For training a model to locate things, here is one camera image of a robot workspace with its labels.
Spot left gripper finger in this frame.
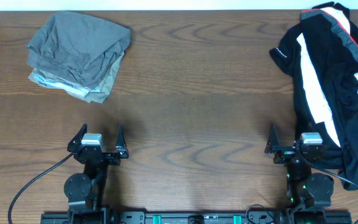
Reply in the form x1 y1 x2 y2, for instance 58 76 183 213
116 124 129 158
67 123 88 152

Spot black leggings with red waistband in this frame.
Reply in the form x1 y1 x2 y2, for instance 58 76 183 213
300 2 358 91

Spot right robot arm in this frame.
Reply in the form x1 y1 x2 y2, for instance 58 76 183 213
264 125 334 224

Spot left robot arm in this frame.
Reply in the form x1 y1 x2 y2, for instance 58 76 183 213
64 124 129 224

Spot black and white shirt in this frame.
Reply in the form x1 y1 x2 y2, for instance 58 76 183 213
269 21 358 190

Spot folded light blue garment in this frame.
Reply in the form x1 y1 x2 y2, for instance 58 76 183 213
29 68 101 97

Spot folded grey-brown trousers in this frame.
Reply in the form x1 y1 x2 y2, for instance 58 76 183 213
27 11 131 90

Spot small black looped cable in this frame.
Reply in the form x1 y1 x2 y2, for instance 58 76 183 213
246 203 276 224

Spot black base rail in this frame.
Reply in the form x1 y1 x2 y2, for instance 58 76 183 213
40 210 352 224

